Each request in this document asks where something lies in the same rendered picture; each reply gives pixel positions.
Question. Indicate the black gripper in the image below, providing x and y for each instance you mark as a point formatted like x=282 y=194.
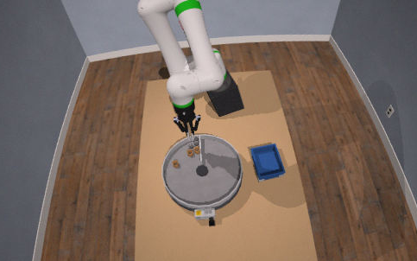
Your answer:
x=190 y=117

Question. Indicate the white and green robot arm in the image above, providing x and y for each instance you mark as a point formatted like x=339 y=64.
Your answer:
x=185 y=79

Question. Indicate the grey round turntable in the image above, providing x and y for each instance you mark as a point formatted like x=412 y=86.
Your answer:
x=204 y=180

